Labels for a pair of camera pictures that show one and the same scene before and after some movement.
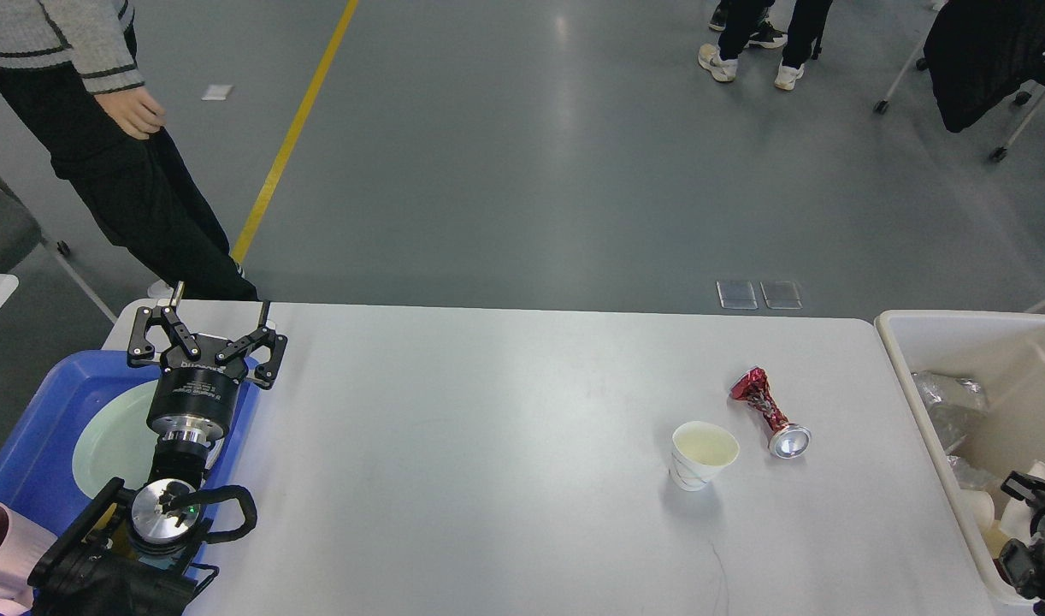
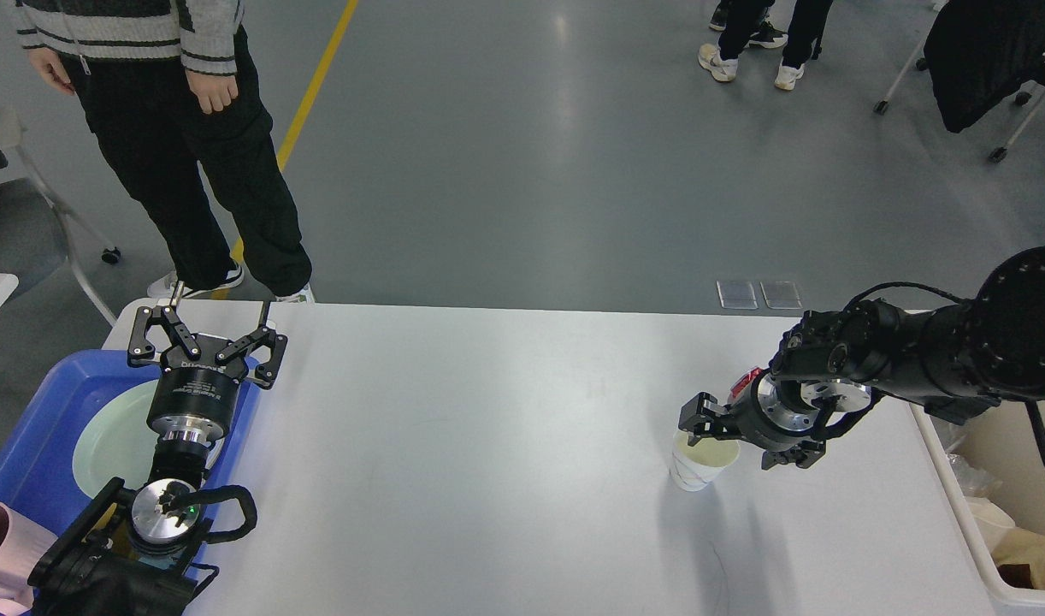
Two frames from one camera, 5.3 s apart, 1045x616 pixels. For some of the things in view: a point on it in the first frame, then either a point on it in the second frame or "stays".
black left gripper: [195, 399] stays
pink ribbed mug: [8, 544] stays
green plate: [116, 443] stays
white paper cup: [1017, 516] to [993, 521]
